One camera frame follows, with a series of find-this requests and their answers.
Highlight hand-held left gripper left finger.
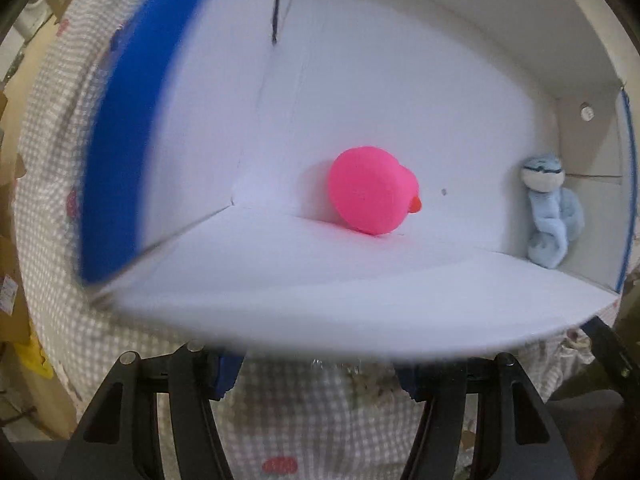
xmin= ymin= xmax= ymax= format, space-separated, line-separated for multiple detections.
xmin=65 ymin=341 xmax=243 ymax=480

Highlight white cardboard box blue tape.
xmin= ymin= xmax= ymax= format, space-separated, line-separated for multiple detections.
xmin=75 ymin=0 xmax=636 ymax=361

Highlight pink rubber duck toy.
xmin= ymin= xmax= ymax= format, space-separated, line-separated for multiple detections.
xmin=327 ymin=146 xmax=423 ymax=236

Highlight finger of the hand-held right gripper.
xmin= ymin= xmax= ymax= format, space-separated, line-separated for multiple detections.
xmin=580 ymin=316 xmax=640 ymax=401

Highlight brown cardboard boxes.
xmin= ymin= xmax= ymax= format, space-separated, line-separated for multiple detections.
xmin=0 ymin=85 xmax=33 ymax=346

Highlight light blue plush toy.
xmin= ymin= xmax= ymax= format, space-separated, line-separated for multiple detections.
xmin=520 ymin=154 xmax=585 ymax=268

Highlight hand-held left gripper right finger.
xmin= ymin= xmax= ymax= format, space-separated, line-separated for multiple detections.
xmin=396 ymin=352 xmax=576 ymax=480

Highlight checked printed bedsheet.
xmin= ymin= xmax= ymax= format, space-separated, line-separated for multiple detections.
xmin=15 ymin=10 xmax=640 ymax=480

